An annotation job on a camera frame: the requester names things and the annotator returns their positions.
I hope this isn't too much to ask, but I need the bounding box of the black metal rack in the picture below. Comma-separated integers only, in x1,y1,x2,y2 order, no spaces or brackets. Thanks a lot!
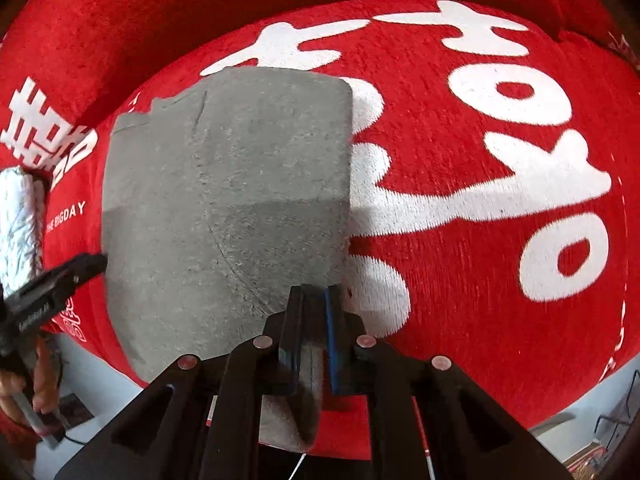
594,369,640,461

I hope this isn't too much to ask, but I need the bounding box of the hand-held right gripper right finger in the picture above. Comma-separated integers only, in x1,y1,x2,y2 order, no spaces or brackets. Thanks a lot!
324,286,574,480

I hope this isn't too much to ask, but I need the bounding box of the red printed blanket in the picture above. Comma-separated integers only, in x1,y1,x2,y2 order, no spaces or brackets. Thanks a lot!
0,0,640,461

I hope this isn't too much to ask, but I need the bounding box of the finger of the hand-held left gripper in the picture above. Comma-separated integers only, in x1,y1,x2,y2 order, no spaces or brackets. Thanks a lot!
4,252,109,335

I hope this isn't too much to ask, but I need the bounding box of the grey small garment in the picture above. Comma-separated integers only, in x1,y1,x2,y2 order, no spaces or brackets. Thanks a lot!
101,66,355,453

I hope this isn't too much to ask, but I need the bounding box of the person's left hand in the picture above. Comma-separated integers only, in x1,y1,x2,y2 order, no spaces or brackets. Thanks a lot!
0,337,64,415

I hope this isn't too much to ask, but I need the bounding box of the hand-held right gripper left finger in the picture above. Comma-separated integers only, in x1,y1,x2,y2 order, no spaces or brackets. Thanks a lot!
55,285,327,480

